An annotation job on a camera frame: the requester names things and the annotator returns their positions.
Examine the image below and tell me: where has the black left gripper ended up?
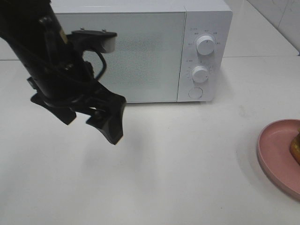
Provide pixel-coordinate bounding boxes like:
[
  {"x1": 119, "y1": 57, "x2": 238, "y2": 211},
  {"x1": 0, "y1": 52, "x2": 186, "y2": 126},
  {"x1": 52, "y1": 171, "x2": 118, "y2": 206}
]
[{"x1": 27, "y1": 32, "x2": 126, "y2": 145}]

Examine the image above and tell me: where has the white door release button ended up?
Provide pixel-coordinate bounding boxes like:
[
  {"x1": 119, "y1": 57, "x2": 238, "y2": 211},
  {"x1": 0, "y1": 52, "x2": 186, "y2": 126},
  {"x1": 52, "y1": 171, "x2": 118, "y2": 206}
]
[{"x1": 188, "y1": 88, "x2": 203, "y2": 99}]

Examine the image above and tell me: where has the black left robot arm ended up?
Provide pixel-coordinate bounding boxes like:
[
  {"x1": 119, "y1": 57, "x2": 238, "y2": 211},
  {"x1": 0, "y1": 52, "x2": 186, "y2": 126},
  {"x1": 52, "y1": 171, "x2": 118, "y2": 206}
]
[{"x1": 0, "y1": 0, "x2": 126, "y2": 144}]

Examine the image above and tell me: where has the white microwave oven body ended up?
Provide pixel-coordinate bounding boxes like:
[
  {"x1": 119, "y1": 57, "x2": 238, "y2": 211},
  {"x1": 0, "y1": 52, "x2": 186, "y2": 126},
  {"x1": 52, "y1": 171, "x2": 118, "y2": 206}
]
[{"x1": 51, "y1": 0, "x2": 233, "y2": 102}]

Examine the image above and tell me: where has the pink round plate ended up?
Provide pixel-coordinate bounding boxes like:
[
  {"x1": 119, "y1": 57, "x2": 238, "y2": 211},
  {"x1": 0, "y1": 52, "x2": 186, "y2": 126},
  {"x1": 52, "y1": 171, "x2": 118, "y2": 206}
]
[{"x1": 256, "y1": 119, "x2": 300, "y2": 201}]

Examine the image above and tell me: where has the white microwave knob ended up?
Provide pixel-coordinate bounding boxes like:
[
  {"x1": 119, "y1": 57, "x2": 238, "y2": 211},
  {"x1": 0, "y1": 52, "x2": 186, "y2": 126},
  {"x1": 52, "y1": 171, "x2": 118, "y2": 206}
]
[
  {"x1": 192, "y1": 66, "x2": 209, "y2": 83},
  {"x1": 196, "y1": 33, "x2": 216, "y2": 55}
]

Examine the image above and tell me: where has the toy hamburger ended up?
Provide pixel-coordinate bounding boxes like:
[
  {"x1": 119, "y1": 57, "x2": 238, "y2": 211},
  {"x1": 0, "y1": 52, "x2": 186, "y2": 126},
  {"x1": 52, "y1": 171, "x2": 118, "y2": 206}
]
[{"x1": 290, "y1": 130, "x2": 300, "y2": 164}]

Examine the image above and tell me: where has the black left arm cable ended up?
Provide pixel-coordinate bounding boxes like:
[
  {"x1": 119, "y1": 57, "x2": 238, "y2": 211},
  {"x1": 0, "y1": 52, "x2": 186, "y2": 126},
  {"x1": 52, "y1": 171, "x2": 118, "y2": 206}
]
[{"x1": 92, "y1": 50, "x2": 108, "y2": 80}]

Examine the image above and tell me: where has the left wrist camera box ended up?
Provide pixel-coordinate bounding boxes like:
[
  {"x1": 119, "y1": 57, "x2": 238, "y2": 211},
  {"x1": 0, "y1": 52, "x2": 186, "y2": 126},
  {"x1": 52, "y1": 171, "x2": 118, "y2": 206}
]
[{"x1": 67, "y1": 30, "x2": 117, "y2": 53}]

